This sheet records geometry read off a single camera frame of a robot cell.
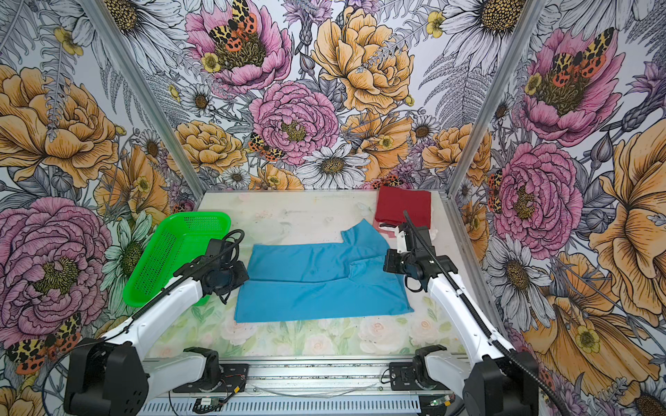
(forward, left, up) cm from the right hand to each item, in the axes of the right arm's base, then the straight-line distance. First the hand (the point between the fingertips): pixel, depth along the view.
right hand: (387, 267), depth 82 cm
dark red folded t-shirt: (+39, -9, -12) cm, 42 cm away
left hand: (-2, +46, -6) cm, 47 cm away
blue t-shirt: (+3, +23, -13) cm, 27 cm away
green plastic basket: (+22, +78, -11) cm, 82 cm away
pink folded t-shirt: (+24, -6, -13) cm, 28 cm away
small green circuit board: (-32, +53, -16) cm, 64 cm away
